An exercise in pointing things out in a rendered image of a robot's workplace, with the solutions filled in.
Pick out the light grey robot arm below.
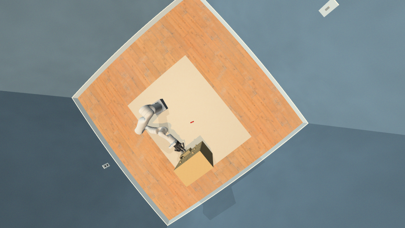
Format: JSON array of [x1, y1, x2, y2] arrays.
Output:
[[135, 102, 177, 149]]

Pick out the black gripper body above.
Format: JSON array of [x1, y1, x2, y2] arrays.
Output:
[[174, 140, 182, 149]]

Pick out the brown chest of drawers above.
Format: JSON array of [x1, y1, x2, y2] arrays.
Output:
[[174, 141, 213, 187]]

